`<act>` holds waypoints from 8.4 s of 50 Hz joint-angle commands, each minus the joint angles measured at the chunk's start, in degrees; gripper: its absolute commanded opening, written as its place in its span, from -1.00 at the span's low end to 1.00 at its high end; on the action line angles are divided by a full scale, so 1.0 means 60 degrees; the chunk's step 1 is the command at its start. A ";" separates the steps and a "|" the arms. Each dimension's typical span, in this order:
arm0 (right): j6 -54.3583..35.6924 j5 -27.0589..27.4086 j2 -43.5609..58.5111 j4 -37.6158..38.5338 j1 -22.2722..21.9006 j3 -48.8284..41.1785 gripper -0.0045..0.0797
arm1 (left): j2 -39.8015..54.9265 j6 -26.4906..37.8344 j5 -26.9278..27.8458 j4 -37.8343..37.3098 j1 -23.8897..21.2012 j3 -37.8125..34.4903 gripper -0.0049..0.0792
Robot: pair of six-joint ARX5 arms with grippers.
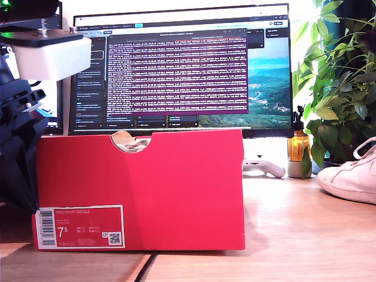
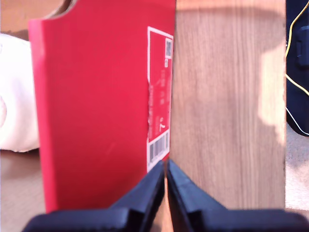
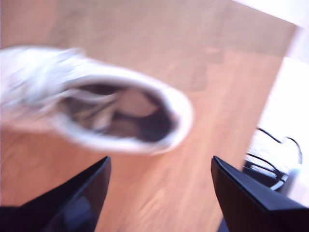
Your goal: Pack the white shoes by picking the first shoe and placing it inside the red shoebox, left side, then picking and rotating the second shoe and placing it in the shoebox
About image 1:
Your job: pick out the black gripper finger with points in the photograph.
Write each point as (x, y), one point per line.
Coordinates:
(32, 147)
(8, 161)

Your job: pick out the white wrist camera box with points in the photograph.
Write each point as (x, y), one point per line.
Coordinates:
(53, 58)

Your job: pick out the dark teal curtain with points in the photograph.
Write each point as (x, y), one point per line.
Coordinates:
(355, 8)

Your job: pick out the green leafy houseplant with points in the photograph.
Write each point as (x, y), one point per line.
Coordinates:
(337, 102)

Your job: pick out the amber pump bottle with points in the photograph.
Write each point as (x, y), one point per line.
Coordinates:
(298, 147)

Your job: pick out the brown cardboard insert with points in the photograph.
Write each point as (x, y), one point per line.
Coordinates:
(122, 136)

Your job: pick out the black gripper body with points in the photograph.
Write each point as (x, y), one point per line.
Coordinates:
(11, 97)

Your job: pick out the red shoebox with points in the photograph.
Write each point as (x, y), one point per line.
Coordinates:
(176, 191)

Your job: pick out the white game controller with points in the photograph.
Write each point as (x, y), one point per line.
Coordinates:
(273, 171)

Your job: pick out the large black computer monitor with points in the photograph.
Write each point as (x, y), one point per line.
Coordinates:
(191, 73)

